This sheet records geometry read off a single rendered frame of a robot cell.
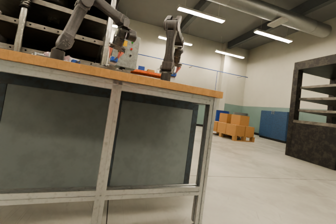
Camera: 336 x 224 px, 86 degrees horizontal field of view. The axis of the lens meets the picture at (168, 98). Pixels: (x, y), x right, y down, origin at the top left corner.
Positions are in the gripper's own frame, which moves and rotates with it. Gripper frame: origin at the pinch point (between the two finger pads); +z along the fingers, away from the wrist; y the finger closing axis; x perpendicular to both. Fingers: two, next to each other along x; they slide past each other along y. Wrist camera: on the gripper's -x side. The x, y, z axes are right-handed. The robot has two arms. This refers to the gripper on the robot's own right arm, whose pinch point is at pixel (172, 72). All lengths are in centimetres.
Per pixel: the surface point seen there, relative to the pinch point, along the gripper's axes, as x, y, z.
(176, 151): 32, -11, 53
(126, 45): -85, 43, 3
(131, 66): -75, 34, 25
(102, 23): -85, 72, -15
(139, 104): 23.1, 23.5, 21.0
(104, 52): -62, 64, 10
